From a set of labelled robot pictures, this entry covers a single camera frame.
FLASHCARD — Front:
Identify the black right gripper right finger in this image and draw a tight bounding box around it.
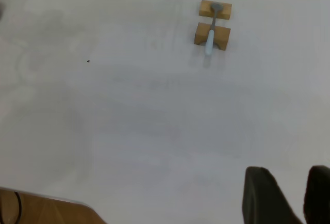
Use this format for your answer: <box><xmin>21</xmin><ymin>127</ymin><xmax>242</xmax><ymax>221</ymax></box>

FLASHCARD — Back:
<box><xmin>303</xmin><ymin>165</ymin><xmax>330</xmax><ymax>224</ymax></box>

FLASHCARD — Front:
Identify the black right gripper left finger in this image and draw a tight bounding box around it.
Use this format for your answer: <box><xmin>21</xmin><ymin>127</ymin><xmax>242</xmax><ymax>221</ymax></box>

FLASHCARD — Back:
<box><xmin>241</xmin><ymin>166</ymin><xmax>306</xmax><ymax>224</ymax></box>

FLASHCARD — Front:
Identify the spoon with pale blue handle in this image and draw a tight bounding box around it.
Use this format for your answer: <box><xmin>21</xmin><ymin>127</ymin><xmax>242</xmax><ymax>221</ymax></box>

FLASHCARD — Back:
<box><xmin>205</xmin><ymin>2</ymin><xmax>224</xmax><ymax>56</ymax></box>

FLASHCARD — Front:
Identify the arched wooden block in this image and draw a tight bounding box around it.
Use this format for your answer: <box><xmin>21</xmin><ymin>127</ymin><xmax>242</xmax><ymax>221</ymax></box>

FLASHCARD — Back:
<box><xmin>193</xmin><ymin>22</ymin><xmax>232</xmax><ymax>52</ymax></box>

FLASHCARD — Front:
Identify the flat wooden block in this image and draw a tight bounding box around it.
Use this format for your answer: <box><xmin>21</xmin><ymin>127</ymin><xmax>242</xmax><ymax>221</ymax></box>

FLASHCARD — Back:
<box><xmin>198</xmin><ymin>0</ymin><xmax>233</xmax><ymax>20</ymax></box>

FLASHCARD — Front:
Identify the black cable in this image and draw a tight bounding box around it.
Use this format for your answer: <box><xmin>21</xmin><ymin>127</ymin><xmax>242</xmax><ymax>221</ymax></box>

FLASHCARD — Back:
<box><xmin>14</xmin><ymin>191</ymin><xmax>23</xmax><ymax>223</ymax></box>

